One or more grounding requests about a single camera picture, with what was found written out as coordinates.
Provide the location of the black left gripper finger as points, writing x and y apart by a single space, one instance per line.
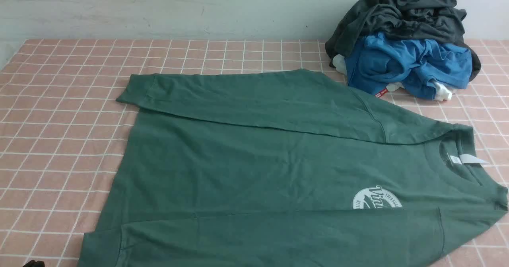
34 263

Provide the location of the green long-sleeved shirt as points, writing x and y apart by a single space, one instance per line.
287 169

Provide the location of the blue crumpled garment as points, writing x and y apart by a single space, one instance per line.
378 60

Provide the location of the dark grey crumpled garment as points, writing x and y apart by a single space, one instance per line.
438 20

